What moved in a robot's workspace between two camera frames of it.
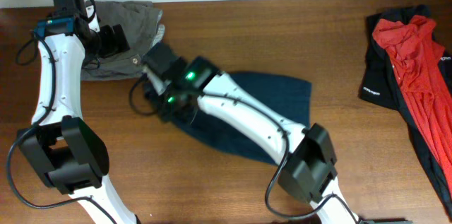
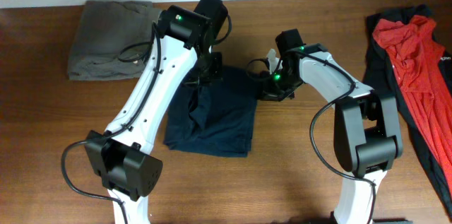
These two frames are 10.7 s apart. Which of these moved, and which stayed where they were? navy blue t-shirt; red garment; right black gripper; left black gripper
Moved: right black gripper; navy blue t-shirt; left black gripper
Stayed: red garment
